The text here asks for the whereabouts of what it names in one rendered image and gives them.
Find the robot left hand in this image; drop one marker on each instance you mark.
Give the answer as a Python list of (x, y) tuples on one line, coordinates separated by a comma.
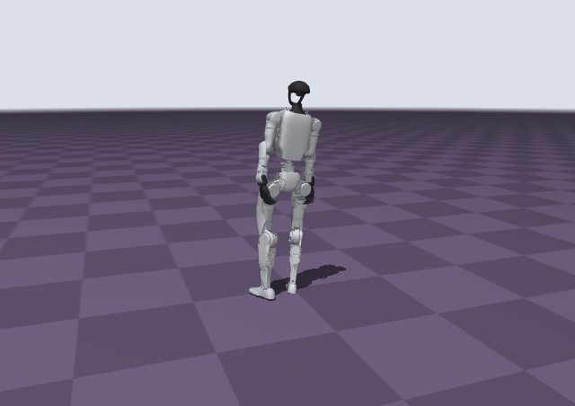
[(264, 191)]

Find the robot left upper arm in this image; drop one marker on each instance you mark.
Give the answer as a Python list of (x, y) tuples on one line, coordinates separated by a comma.
[(272, 119)]

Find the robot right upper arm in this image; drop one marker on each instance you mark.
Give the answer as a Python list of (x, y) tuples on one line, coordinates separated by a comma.
[(317, 125)]

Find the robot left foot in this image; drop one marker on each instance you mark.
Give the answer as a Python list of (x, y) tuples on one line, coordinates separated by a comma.
[(269, 293)]

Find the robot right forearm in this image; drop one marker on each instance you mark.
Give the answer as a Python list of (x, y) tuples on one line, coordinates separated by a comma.
[(309, 168)]

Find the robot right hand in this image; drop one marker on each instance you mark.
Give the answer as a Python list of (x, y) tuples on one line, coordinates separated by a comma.
[(311, 195)]

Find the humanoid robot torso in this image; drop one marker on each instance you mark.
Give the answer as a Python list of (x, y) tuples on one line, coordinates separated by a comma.
[(291, 142)]

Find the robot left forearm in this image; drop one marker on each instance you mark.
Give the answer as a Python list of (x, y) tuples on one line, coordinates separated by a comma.
[(263, 162)]

